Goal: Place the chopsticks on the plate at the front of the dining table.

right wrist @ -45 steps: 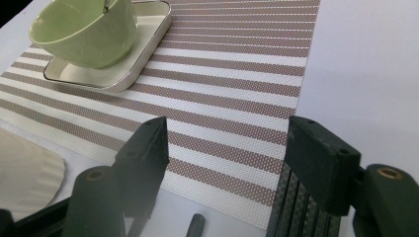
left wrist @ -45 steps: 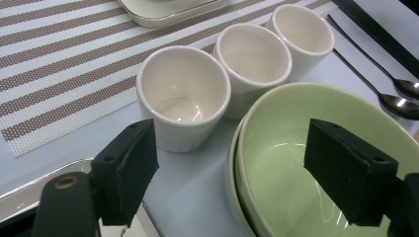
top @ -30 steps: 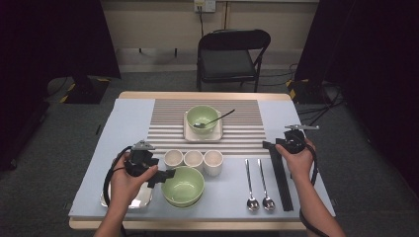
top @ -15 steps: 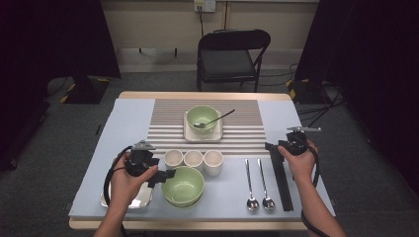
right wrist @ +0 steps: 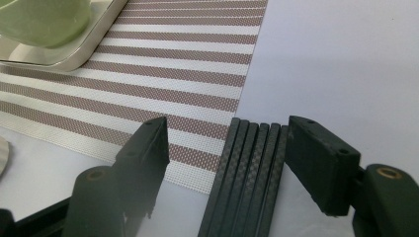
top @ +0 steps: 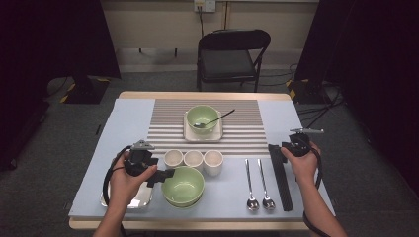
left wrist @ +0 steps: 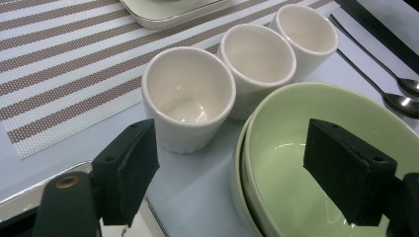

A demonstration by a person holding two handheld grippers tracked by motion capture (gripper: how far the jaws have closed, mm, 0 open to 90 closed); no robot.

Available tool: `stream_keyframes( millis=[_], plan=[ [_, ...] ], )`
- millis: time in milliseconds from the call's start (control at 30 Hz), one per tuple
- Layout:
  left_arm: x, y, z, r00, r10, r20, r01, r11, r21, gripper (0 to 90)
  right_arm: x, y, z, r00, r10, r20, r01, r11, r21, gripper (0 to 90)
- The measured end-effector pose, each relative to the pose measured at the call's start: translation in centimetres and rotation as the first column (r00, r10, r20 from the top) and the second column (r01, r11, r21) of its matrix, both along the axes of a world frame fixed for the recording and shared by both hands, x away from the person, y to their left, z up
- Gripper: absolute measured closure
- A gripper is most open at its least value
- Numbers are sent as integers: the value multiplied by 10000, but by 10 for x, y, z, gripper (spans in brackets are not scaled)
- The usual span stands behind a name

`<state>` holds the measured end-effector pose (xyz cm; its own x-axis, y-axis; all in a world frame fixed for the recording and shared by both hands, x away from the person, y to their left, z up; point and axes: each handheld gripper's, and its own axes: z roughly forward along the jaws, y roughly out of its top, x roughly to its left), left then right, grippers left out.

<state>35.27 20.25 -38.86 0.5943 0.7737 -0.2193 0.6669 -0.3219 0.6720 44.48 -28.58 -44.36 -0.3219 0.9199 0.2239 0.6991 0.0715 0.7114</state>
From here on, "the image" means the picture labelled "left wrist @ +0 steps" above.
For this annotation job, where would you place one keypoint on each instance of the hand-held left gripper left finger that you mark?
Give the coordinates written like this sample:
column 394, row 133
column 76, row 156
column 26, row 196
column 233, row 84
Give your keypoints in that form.
column 128, row 164

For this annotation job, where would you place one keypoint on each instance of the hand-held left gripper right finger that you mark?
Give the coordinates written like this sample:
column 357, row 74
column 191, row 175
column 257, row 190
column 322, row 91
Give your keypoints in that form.
column 346, row 171

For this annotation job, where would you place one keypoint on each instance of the white ceramic cup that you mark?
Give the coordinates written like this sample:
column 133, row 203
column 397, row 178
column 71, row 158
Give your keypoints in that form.
column 187, row 89
column 257, row 56
column 306, row 29

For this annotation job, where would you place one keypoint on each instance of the row of black chopsticks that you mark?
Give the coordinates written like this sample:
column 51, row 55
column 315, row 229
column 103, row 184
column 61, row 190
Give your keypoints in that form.
column 382, row 29

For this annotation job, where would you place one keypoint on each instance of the green bowl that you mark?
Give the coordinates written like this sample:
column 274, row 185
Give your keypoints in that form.
column 237, row 184
column 290, row 184

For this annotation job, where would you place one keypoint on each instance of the light blue table board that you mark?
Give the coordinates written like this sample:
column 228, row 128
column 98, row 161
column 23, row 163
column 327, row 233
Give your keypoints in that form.
column 197, row 184

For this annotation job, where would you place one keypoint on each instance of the metal spoon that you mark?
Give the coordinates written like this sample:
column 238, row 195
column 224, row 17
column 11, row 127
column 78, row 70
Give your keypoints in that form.
column 410, row 86
column 400, row 103

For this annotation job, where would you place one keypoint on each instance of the striped placemat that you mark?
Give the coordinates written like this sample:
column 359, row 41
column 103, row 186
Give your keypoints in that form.
column 66, row 65

